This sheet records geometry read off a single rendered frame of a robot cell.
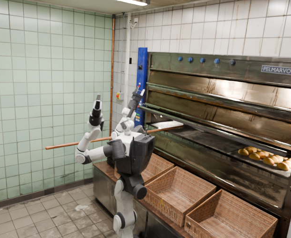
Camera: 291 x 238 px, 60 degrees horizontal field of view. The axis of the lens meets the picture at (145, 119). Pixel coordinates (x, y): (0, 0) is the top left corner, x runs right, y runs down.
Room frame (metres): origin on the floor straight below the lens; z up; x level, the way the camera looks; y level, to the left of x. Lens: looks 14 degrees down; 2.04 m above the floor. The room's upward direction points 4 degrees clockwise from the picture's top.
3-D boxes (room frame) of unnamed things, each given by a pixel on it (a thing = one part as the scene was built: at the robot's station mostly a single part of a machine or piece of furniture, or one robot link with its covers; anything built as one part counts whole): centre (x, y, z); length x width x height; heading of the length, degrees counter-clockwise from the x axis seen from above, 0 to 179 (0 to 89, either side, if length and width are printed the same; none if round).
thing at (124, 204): (1.97, 0.12, 0.78); 0.18 x 0.15 x 0.47; 129
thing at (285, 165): (2.32, -1.29, 1.21); 0.61 x 0.48 x 0.06; 129
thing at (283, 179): (2.51, -0.60, 1.16); 1.80 x 0.06 x 0.04; 39
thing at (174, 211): (2.30, -0.39, 0.72); 0.56 x 0.49 x 0.28; 40
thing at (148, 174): (2.77, -0.02, 0.72); 0.56 x 0.49 x 0.28; 39
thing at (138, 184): (1.92, 0.08, 1.00); 0.28 x 0.13 x 0.18; 39
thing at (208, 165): (2.49, -0.58, 1.02); 1.79 x 0.11 x 0.19; 39
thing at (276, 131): (2.49, -0.58, 1.54); 1.79 x 0.11 x 0.19; 39
